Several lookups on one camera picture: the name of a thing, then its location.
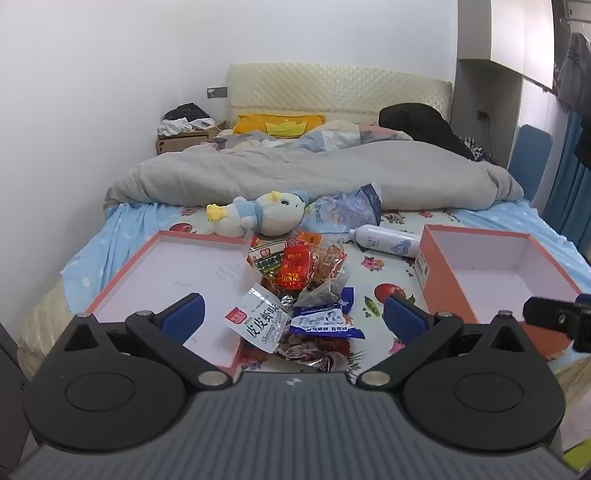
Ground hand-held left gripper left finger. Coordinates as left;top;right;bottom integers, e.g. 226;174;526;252
60;292;234;388

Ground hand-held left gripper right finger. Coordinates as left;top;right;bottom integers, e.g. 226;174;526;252
358;294;529;388

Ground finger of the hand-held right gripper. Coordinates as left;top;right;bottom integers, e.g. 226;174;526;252
523;296;575;334

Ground orange box lid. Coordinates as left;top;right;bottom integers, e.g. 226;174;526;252
85;229;254;370

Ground white snack packet red label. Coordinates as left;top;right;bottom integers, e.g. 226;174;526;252
225;284;289;354

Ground clear grey snack packet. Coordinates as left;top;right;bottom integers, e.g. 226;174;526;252
295;277;345;308

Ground orange cardboard box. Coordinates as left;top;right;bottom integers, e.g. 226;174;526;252
413;224;583;361

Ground blue white snack packet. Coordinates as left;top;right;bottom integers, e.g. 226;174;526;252
288;286;365;340

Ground clear brown snack packet barcode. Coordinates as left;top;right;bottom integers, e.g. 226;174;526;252
274;332;365;372

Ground green label snack packet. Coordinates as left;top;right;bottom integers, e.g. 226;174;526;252
247;244;284;278

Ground white spray bottle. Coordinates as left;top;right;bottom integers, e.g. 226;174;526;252
348;224;422;258

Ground blue curtain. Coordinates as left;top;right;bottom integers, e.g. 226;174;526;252
542;111;591;264

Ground blue white plastic bag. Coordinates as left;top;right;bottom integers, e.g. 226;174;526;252
302;183;384;236

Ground white blue plush toy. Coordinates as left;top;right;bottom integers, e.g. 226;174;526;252
205;190;309;238

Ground grey duvet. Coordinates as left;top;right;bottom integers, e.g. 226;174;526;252
104;138;525;213

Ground row of small bottles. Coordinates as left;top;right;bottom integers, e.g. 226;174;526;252
462;136;497;164

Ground white crumpled clothes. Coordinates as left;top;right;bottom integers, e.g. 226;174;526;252
157;117;190;137

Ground patchwork quilt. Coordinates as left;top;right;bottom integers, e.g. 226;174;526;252
198;120;414;153

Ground black garment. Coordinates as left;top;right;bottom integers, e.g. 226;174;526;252
379;102;483;162

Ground black clothes pile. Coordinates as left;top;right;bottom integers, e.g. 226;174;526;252
164;102;211;121

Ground yellow pillow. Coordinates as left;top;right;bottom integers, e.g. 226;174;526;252
232;113;326;138

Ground cream quilted headboard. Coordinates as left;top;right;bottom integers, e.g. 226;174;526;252
225;62;453;134

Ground grey hanging jacket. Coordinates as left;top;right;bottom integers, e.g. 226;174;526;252
556;32;591;112

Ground grey wall cabinet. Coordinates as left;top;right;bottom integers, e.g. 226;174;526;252
450;0;555;174

